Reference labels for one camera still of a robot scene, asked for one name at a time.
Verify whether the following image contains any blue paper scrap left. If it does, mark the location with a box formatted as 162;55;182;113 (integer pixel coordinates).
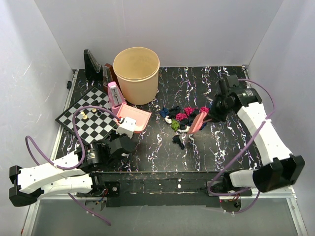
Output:
160;108;169;118

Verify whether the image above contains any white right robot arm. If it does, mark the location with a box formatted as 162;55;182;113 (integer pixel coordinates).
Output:
208;75;305;196

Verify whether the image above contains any pink hand brush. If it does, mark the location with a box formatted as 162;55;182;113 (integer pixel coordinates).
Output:
188;111;212;134

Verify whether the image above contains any white chess piece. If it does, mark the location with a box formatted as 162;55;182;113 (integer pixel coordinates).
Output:
80;111;88;120

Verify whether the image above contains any magenta paper scrap round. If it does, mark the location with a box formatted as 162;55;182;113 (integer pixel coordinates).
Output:
199;107;209;113

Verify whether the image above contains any magenta paper scrap left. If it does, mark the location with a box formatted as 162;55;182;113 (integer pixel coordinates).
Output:
176;113;188;121

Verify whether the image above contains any magenta paper scrap far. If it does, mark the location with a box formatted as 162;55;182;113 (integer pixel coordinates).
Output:
184;107;196;117

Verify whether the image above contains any white paper scrap left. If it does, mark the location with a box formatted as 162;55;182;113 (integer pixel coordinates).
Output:
164;116;172;124

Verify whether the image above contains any black paper scrap left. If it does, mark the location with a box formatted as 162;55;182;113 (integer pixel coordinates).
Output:
168;106;181;117

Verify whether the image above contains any pink metronome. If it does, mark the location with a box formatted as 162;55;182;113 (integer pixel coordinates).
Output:
107;82;126;114

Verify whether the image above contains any brown metronome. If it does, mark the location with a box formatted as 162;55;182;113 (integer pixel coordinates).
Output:
103;63;117;86

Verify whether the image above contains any beige plastic bucket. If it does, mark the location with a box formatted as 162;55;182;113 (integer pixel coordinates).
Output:
113;47;160;105

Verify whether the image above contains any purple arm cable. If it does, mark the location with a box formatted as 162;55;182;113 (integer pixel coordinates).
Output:
25;105;124;226
206;79;278;214

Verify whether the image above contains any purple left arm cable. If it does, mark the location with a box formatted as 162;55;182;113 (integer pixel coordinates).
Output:
25;105;124;226

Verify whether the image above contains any green paper scrap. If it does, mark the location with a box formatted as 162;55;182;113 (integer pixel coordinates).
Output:
171;119;181;132

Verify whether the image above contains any pink dustpan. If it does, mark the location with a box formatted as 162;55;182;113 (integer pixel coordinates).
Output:
117;103;151;133

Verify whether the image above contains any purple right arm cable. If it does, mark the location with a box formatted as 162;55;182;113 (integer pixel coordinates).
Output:
206;79;278;214

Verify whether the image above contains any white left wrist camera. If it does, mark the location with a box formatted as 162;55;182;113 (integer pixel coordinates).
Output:
116;117;136;138

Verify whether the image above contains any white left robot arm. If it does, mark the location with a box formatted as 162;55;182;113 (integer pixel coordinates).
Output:
9;134;136;207

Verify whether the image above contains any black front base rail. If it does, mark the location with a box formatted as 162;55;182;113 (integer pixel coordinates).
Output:
44;171;281;207

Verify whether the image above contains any dark navy paper scrap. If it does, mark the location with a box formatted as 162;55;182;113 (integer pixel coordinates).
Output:
172;135;185;150

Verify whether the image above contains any black metronome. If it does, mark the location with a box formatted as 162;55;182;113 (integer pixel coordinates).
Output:
83;49;103;81

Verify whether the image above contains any black white chessboard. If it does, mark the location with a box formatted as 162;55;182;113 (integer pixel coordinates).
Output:
56;87;118;145

